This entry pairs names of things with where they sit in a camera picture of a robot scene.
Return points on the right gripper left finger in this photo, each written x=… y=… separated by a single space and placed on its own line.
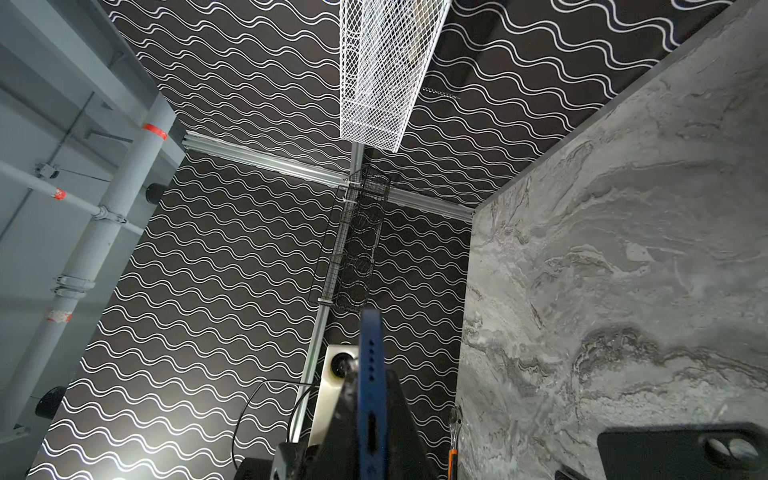
x=340 y=455

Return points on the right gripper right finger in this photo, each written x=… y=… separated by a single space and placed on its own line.
x=406 y=455

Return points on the blue phone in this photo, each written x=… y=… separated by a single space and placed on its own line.
x=372 y=422

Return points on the black phone case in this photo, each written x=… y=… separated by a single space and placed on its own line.
x=697 y=451

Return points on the grey ceiling pipe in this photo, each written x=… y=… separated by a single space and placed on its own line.
x=85 y=262

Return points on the white mesh basket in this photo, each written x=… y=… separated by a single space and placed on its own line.
x=385 y=50

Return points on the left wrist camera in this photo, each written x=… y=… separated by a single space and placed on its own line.
x=337 y=362

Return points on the black wire basket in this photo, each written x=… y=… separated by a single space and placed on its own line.
x=343 y=271

